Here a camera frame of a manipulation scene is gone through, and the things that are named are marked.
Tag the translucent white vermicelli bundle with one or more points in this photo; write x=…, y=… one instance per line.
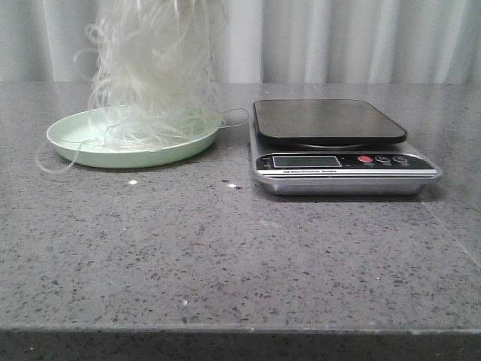
x=157, y=56

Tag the silver black kitchen scale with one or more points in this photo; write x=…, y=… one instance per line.
x=334, y=147

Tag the light green round plate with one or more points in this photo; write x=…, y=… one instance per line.
x=116, y=137

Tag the white pleated curtain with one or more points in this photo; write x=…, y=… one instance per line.
x=273, y=41

